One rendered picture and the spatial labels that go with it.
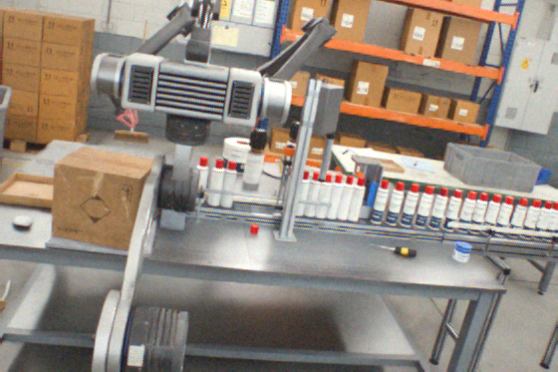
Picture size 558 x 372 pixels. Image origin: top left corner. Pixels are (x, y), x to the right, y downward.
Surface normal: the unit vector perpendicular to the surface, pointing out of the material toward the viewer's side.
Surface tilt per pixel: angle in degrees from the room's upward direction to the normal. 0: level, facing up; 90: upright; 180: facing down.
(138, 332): 41
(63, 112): 91
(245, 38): 90
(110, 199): 90
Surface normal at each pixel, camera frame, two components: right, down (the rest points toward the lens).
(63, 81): 0.21, 0.30
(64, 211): -0.04, 0.26
